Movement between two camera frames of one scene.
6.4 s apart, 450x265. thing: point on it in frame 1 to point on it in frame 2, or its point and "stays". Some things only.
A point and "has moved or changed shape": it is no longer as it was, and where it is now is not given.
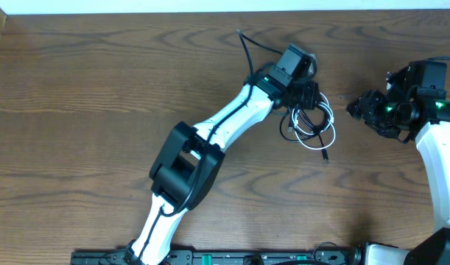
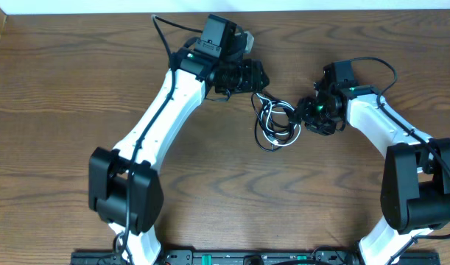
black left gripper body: x=302 y=98 to x=237 y=79
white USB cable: x=332 y=119 has moved or changed shape
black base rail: x=119 y=257 stays
